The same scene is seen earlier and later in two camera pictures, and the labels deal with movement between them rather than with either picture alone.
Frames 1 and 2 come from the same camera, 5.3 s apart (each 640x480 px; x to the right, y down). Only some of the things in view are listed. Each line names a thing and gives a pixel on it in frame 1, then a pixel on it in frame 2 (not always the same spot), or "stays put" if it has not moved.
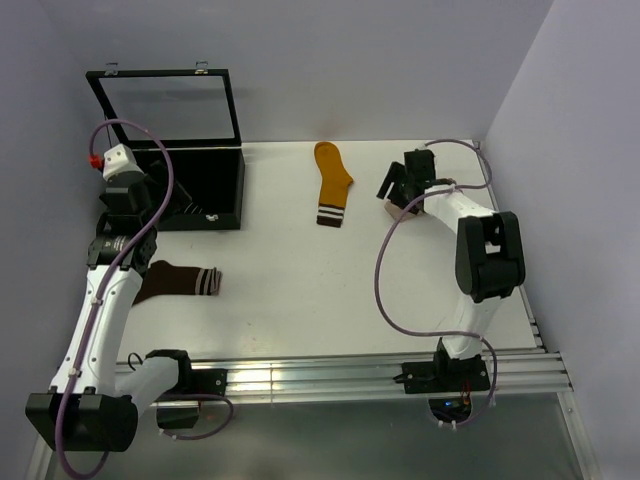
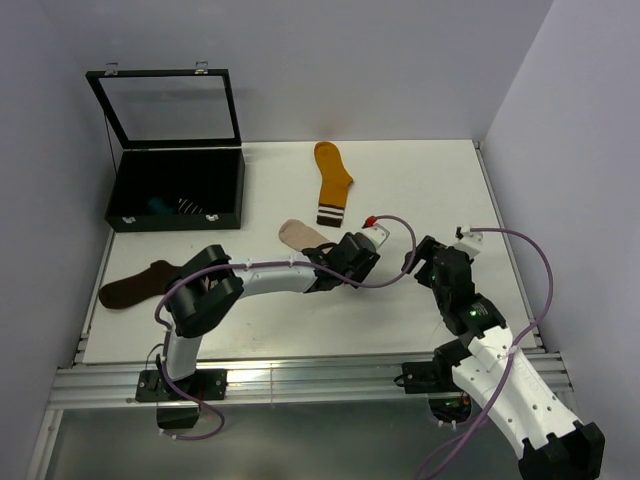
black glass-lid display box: (186, 121) stays put
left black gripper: (161, 173) -> (363, 270)
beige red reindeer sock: (393, 210) -> (300, 236)
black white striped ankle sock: (190, 207) stays put
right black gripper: (396, 174) -> (425, 249)
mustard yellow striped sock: (335, 182) stays put
